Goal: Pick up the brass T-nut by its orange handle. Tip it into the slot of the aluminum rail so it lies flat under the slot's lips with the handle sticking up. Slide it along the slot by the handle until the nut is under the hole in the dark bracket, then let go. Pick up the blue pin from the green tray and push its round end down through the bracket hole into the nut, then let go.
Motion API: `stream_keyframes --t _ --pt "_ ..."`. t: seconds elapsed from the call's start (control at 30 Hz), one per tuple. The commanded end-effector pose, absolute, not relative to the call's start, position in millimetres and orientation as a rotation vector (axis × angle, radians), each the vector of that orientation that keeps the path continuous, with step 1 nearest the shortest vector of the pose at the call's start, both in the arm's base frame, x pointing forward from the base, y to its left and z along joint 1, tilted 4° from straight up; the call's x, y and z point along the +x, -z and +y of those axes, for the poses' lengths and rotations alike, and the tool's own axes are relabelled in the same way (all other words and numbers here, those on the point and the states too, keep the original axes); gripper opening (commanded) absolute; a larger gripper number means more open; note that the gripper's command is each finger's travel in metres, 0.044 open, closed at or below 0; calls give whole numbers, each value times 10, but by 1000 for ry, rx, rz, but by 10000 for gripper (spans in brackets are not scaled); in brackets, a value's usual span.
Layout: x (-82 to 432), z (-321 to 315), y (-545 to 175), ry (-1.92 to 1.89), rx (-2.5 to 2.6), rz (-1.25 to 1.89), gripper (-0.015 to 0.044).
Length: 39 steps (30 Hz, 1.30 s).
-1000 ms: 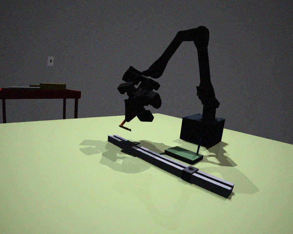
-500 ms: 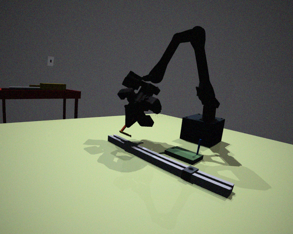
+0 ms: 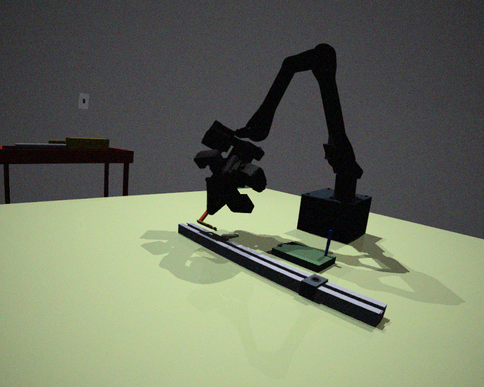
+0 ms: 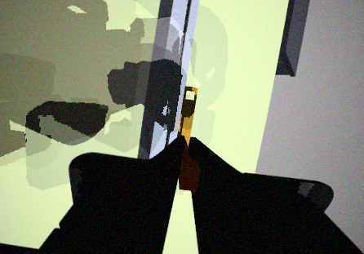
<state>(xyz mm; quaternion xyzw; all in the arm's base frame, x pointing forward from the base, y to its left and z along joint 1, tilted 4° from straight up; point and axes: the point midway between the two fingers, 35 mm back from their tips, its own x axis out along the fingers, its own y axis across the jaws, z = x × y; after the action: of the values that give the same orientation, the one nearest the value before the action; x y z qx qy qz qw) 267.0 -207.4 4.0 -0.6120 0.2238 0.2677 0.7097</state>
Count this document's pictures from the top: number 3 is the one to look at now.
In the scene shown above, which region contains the grey slotted metal rail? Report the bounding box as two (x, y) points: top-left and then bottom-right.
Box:
(178, 222), (387, 327)

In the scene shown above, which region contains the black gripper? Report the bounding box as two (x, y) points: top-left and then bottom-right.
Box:
(193, 149), (254, 215)

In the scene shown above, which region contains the green rectangular tray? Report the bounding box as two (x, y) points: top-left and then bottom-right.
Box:
(272, 242), (336, 272)

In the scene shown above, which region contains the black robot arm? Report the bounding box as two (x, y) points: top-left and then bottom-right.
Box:
(201, 43), (363, 203)

